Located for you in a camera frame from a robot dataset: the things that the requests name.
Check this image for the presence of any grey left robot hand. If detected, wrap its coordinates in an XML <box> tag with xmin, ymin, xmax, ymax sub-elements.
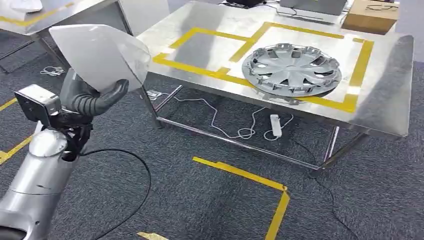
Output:
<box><xmin>58</xmin><ymin>68</ymin><xmax>130</xmax><ymax>118</ymax></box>

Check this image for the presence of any pale plastic-wrapped panel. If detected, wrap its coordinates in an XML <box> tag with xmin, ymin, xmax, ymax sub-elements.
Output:
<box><xmin>48</xmin><ymin>23</ymin><xmax>152</xmax><ymax>94</ymax></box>

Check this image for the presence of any white power adapter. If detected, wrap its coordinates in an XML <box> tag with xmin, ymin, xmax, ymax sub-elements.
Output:
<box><xmin>145</xmin><ymin>89</ymin><xmax>164</xmax><ymax>101</ymax></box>

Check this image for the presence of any yellow floor tape strip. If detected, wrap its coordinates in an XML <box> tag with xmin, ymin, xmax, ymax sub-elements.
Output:
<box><xmin>0</xmin><ymin>97</ymin><xmax>18</xmax><ymax>113</ymax></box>
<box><xmin>0</xmin><ymin>135</ymin><xmax>35</xmax><ymax>166</ymax></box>

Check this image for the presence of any small steel table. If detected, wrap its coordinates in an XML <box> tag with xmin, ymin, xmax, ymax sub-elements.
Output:
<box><xmin>0</xmin><ymin>0</ymin><xmax>134</xmax><ymax>72</ymax></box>

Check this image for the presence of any yellow tape on small table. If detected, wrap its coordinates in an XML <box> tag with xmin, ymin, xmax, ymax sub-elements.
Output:
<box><xmin>0</xmin><ymin>1</ymin><xmax>76</xmax><ymax>28</ymax></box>

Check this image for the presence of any white object on small table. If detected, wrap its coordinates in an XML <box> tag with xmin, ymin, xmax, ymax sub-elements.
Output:
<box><xmin>9</xmin><ymin>0</ymin><xmax>44</xmax><ymax>14</ymax></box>

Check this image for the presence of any yellow table tape outline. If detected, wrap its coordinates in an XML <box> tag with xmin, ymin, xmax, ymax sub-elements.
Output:
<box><xmin>152</xmin><ymin>21</ymin><xmax>376</xmax><ymax>115</ymax></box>

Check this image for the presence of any short yellow floor tape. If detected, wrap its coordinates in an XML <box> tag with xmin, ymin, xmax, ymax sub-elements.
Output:
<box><xmin>136</xmin><ymin>231</ymin><xmax>170</xmax><ymax>240</ymax></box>

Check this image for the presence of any white power strip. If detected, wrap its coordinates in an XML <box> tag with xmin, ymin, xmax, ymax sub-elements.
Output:
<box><xmin>269</xmin><ymin>114</ymin><xmax>283</xmax><ymax>138</ymax></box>

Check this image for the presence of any silver wheel hubcap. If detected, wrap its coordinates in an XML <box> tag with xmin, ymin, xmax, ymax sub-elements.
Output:
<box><xmin>241</xmin><ymin>43</ymin><xmax>343</xmax><ymax>98</ymax></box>

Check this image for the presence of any yellow angled floor tape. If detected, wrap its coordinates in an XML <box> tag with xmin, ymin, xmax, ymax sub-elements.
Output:
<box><xmin>192</xmin><ymin>156</ymin><xmax>291</xmax><ymax>240</ymax></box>

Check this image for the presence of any grey laptop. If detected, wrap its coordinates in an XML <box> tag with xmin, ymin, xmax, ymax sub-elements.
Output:
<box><xmin>279</xmin><ymin>0</ymin><xmax>348</xmax><ymax>25</ymax></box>

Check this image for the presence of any large steel table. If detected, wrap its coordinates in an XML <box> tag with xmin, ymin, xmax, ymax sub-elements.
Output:
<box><xmin>136</xmin><ymin>0</ymin><xmax>415</xmax><ymax>171</ymax></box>

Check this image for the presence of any brown cardboard box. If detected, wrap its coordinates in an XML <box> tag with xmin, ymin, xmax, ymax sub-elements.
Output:
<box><xmin>340</xmin><ymin>0</ymin><xmax>401</xmax><ymax>36</ymax></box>

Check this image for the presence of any white coiled cable bundle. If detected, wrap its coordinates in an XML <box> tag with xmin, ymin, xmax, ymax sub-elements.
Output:
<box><xmin>39</xmin><ymin>65</ymin><xmax>66</xmax><ymax>77</ymax></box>

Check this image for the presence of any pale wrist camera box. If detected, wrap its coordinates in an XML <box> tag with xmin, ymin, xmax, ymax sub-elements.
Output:
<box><xmin>13</xmin><ymin>84</ymin><xmax>63</xmax><ymax>129</ymax></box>

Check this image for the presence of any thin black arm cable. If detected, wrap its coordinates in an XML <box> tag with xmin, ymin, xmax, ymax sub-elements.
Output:
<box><xmin>78</xmin><ymin>148</ymin><xmax>152</xmax><ymax>240</ymax></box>

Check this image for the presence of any white power cable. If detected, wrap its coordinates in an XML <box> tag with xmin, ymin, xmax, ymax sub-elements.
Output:
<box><xmin>158</xmin><ymin>92</ymin><xmax>295</xmax><ymax>142</ymax></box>

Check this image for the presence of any black floor cable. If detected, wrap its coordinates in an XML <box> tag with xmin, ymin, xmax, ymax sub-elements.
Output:
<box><xmin>291</xmin><ymin>138</ymin><xmax>360</xmax><ymax>240</ymax></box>

